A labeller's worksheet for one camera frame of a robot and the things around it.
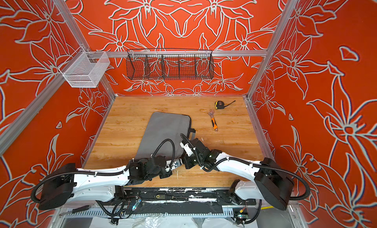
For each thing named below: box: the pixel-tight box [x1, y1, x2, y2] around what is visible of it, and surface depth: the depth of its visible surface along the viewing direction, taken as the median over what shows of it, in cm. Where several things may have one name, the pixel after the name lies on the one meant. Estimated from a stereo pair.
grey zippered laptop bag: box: [134, 111, 197, 161], surface depth 99 cm
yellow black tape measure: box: [214, 100, 237, 110], surface depth 112 cm
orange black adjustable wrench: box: [207, 109, 219, 133], surface depth 105 cm
